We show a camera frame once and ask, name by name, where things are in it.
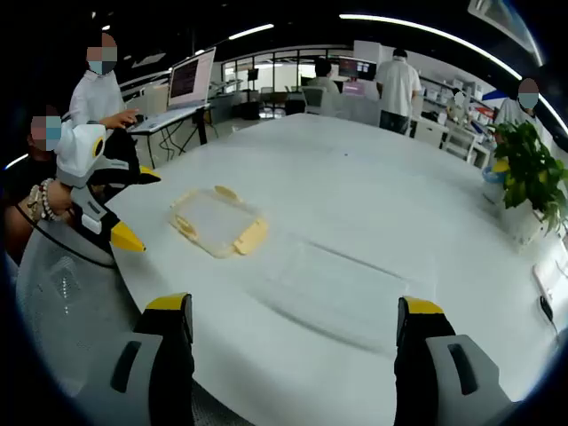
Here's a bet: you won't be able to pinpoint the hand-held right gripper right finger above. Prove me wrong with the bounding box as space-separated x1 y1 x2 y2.
393 296 520 426

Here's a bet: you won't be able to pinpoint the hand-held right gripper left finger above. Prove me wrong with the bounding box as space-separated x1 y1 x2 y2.
82 292 196 426

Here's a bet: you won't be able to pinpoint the clear plastic container yellow rim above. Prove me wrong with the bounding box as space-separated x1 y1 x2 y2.
168 185 270 259

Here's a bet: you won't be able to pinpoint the person's left hand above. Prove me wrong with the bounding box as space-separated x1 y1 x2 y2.
46 180 77 219

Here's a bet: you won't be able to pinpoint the white computer desk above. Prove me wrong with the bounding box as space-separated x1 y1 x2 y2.
127 103 213 170

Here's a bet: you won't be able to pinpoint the white mesh office chair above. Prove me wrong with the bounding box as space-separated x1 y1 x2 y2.
16 219 141 400

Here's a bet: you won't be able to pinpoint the large tilted monitor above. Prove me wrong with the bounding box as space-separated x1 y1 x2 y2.
167 46 217 112

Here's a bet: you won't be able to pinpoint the white paper sheet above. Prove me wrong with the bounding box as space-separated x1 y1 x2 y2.
531 260 568 304

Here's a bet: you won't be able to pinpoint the white plant pot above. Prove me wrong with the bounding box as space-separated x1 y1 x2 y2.
504 199 549 246

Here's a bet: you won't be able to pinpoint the blue and white cup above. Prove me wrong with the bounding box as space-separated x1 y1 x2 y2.
480 158 511 206

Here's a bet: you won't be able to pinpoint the green potted plant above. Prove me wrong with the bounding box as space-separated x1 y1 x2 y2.
486 119 568 234

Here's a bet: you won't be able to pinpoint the pink laptop screen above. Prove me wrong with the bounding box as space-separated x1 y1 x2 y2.
342 79 368 98

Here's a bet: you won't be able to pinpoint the dark desktop monitor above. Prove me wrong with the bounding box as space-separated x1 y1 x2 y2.
338 56 378 82

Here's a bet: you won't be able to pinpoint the long ceiling light strip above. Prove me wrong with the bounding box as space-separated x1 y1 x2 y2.
338 12 511 82

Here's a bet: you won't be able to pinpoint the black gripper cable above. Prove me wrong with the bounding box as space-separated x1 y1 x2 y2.
16 206 114 268

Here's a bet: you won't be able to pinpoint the bead bracelets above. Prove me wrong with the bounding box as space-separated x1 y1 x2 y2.
27 177 63 223

